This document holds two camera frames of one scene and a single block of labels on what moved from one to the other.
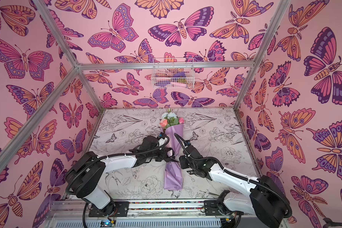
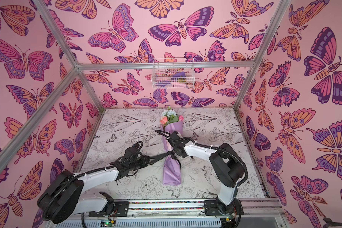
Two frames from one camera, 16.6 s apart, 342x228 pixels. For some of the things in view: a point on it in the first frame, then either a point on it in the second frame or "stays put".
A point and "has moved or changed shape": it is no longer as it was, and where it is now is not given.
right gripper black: (184, 162) → (176, 149)
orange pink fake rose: (164, 123) has moved or changed shape
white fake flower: (168, 115) has moved or changed shape
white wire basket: (173, 73) stays put
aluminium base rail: (155, 214) stays put
